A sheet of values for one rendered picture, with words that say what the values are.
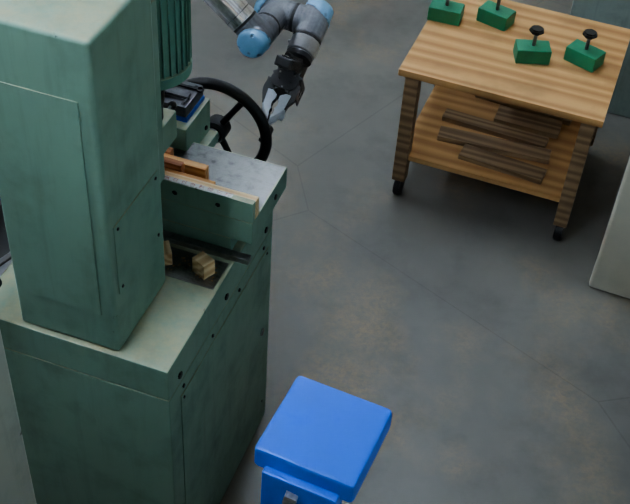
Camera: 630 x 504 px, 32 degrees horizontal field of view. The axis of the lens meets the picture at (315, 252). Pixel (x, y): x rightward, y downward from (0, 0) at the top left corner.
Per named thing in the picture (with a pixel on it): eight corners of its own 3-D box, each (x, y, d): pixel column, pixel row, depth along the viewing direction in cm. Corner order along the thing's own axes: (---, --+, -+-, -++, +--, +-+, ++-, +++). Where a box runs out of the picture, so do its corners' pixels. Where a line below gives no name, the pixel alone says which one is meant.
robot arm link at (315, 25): (306, 8, 287) (337, 17, 285) (291, 43, 284) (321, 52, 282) (304, -9, 280) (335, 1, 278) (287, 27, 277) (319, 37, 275)
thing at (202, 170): (208, 182, 242) (208, 165, 238) (205, 187, 240) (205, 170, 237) (104, 153, 247) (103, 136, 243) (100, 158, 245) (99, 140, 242)
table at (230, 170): (302, 163, 258) (303, 143, 253) (253, 245, 236) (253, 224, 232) (71, 101, 270) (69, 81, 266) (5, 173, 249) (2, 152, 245)
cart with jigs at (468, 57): (596, 153, 406) (641, 0, 362) (566, 249, 366) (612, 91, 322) (427, 108, 420) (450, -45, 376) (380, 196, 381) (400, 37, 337)
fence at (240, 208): (255, 220, 233) (255, 200, 230) (252, 224, 232) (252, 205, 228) (6, 149, 246) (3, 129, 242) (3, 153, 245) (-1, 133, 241)
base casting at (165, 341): (274, 226, 261) (275, 197, 254) (171, 402, 220) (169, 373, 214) (104, 178, 270) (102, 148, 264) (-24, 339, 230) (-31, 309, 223)
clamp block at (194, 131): (212, 129, 260) (212, 98, 254) (188, 162, 251) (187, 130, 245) (155, 114, 263) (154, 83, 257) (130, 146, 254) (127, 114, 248)
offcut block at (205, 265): (203, 280, 233) (203, 266, 231) (192, 270, 235) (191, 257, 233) (214, 273, 235) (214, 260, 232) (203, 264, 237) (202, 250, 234)
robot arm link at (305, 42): (318, 37, 275) (288, 28, 277) (311, 53, 274) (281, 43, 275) (320, 52, 282) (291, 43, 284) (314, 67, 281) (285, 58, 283)
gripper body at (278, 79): (297, 109, 279) (315, 69, 282) (294, 93, 271) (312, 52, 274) (269, 99, 281) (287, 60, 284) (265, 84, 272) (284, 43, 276)
